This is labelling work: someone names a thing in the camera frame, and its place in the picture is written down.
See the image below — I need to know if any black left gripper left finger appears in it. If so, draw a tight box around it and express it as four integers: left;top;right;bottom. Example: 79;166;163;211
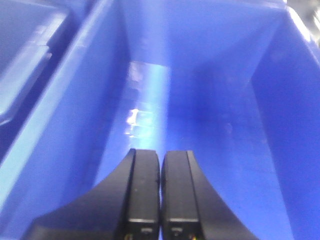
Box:
26;148;160;240

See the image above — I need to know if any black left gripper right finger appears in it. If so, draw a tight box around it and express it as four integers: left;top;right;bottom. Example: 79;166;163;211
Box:
161;150;257;240

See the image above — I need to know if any blue bin far right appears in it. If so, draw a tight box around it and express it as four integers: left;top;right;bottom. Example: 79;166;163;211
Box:
0;0;320;240

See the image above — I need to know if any blue bin on right shelf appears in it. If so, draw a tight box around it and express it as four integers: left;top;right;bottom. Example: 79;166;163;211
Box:
0;0;96;166

